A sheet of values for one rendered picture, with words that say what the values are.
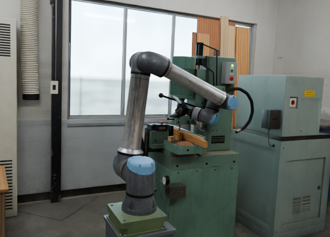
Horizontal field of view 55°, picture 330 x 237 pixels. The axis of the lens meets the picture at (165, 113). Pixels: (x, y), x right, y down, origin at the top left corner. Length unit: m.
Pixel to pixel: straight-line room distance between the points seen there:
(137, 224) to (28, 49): 2.11
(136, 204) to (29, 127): 2.01
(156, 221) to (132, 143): 0.44
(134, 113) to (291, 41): 3.26
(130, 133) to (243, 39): 2.85
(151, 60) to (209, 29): 2.49
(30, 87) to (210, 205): 1.96
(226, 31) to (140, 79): 2.57
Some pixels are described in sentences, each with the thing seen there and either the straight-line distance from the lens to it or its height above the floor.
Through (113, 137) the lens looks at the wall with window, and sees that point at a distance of 3.67.
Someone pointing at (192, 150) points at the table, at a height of 0.87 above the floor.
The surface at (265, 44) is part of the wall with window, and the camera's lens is 4.78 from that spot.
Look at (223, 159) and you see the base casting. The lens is 2.41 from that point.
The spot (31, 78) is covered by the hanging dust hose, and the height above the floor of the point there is 1.28.
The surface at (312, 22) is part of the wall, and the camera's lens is 4.54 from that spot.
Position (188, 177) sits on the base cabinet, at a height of 0.65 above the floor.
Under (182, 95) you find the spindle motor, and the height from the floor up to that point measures 1.22.
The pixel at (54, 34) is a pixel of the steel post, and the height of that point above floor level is 1.72.
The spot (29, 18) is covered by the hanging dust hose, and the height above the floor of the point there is 1.83.
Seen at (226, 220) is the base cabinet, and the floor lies 0.28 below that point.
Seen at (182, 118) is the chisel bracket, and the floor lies 1.04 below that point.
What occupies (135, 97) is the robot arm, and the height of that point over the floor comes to 1.22.
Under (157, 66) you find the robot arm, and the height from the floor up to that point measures 1.39.
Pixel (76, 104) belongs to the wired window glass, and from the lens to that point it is 3.59.
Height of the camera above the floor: 1.33
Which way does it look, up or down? 6 degrees down
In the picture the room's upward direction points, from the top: 3 degrees clockwise
